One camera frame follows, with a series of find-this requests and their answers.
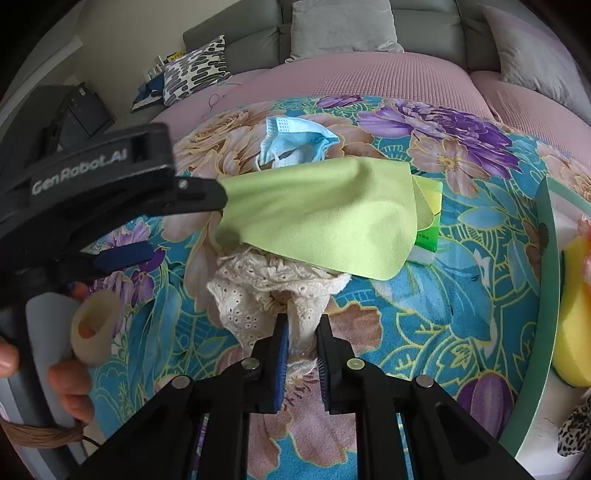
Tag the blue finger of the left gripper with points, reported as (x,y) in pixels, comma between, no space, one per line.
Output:
(197,195)
(123,257)

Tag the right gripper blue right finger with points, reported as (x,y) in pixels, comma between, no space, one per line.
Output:
(327,361)

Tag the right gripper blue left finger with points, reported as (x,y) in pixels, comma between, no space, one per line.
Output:
(281,333)

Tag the cream lace garment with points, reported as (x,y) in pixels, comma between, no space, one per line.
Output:
(251,287)

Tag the blue face mask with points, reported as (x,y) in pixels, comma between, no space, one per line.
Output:
(292,141)

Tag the light green cloth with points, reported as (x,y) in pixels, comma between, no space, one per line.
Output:
(355,215)

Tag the yellow sponge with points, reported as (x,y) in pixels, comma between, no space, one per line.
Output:
(571,358)

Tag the leopard print scrunchie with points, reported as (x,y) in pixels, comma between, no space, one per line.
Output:
(574,434)

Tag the pink white fluffy towel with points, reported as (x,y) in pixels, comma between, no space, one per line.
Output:
(584,230)

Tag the person left hand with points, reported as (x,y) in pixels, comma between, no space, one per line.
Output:
(37,338)

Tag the blue book stack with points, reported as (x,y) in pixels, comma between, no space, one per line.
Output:
(151,91)

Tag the leopard pattern cushion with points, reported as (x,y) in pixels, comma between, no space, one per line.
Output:
(195,71)

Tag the floral blue blanket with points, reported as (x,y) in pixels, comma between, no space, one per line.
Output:
(468,320)

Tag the grey sofa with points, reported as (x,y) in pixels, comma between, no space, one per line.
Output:
(265,34)

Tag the grey cushion left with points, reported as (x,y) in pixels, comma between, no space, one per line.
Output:
(327,27)

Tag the teal shallow box tray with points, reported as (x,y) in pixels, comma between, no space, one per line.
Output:
(546,401)

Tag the pink sofa seat cover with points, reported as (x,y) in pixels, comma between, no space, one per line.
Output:
(408,76)

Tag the grey pink cushion right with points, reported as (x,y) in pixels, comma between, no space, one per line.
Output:
(534,60)

